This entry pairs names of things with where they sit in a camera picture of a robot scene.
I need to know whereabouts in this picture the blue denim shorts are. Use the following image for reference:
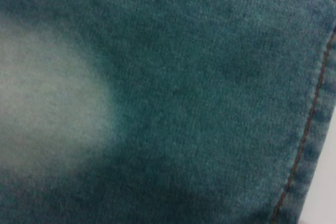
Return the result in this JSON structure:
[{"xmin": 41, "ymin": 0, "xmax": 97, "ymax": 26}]
[{"xmin": 0, "ymin": 0, "xmax": 336, "ymax": 224}]

